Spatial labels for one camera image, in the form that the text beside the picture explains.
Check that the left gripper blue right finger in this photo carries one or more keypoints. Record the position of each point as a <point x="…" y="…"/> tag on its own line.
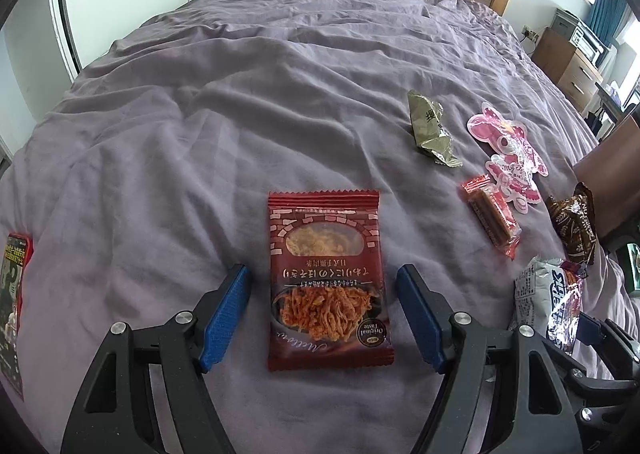
<point x="530" y="411"/>

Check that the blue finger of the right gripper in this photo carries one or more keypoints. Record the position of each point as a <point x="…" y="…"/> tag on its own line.
<point x="617" y="349"/>

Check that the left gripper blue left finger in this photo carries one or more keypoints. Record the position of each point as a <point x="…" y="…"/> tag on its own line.
<point x="114" y="410"/>

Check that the blue white wafer pack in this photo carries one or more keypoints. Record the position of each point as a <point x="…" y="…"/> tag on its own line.
<point x="548" y="298"/>

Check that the brown chocolate snack bag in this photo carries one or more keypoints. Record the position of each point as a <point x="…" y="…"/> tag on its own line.
<point x="573" y="221"/>

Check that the small red candy bar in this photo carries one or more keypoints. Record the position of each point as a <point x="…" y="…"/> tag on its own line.
<point x="493" y="213"/>

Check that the dark red noodle snack packet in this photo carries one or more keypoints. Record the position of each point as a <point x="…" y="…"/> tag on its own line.
<point x="327" y="288"/>

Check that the pink cartoon character pouch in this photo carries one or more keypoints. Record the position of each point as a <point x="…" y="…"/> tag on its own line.
<point x="515" y="162"/>

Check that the olive green candy wrapper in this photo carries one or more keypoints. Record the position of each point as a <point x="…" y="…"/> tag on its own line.
<point x="430" y="135"/>

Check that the green shallow box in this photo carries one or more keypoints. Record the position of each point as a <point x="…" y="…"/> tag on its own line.
<point x="628" y="259"/>

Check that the black copper electric kettle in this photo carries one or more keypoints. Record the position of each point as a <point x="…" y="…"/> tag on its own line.
<point x="611" y="172"/>

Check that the red black magazine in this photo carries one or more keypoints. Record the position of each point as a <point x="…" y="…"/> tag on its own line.
<point x="14" y="260"/>

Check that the purple bed cover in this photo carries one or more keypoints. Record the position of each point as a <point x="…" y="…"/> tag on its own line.
<point x="151" y="176"/>

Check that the wooden drawer cabinet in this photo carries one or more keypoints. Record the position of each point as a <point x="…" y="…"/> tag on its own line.
<point x="568" y="68"/>

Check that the grey printer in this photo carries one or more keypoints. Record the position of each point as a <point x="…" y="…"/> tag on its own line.
<point x="580" y="35"/>

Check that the teal curtain right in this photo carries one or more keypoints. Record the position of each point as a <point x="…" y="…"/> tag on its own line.
<point x="607" y="18"/>

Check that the wall power socket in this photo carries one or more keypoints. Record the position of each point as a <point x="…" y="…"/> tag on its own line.
<point x="530" y="34"/>

